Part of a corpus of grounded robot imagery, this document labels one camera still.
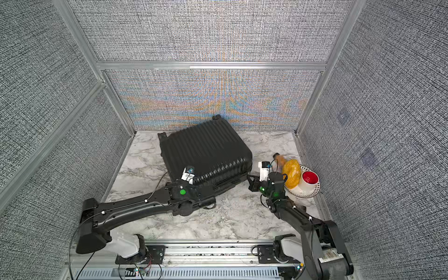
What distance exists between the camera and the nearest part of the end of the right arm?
679mm

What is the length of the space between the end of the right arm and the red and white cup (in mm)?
223

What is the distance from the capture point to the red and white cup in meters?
0.89
